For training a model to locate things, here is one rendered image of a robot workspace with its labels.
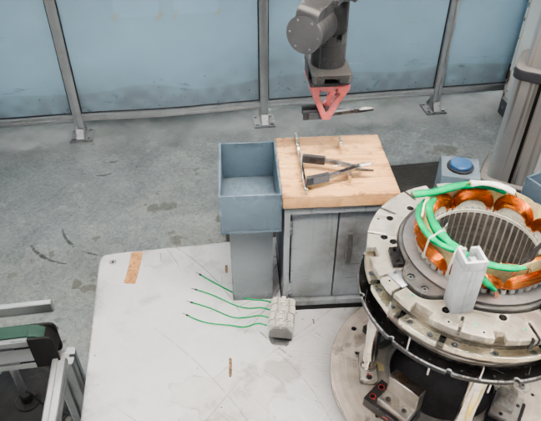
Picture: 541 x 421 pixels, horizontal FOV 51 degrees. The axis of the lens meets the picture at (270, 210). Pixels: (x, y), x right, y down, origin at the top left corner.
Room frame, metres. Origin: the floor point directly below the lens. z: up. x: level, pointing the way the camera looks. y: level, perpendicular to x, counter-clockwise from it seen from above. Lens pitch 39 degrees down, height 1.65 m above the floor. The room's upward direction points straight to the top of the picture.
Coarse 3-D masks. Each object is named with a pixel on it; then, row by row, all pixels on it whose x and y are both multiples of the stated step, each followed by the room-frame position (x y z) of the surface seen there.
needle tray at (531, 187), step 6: (534, 174) 0.82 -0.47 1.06; (540, 174) 0.82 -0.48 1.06; (528, 180) 0.80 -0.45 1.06; (534, 180) 0.80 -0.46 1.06; (540, 180) 0.83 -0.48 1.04; (528, 186) 0.80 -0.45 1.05; (534, 186) 0.79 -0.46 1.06; (540, 186) 0.78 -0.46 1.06; (522, 192) 0.81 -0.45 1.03; (528, 192) 0.80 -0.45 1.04; (534, 192) 0.79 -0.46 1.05; (540, 192) 0.78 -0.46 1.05; (534, 198) 0.79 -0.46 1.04; (540, 198) 0.78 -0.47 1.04; (540, 204) 0.77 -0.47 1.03
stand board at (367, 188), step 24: (288, 144) 0.92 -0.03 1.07; (312, 144) 0.92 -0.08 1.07; (336, 144) 0.92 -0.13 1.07; (360, 144) 0.92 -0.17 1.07; (288, 168) 0.84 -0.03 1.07; (312, 168) 0.84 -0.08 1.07; (336, 168) 0.84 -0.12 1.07; (384, 168) 0.84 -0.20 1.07; (288, 192) 0.77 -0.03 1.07; (312, 192) 0.77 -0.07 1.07; (336, 192) 0.77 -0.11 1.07; (360, 192) 0.77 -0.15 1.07; (384, 192) 0.77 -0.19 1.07
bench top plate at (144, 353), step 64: (128, 256) 0.91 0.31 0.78; (192, 256) 0.91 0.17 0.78; (128, 320) 0.73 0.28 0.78; (192, 320) 0.73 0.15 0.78; (256, 320) 0.73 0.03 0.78; (320, 320) 0.73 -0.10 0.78; (128, 384) 0.58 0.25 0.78; (192, 384) 0.58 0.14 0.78; (256, 384) 0.58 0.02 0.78; (320, 384) 0.58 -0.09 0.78
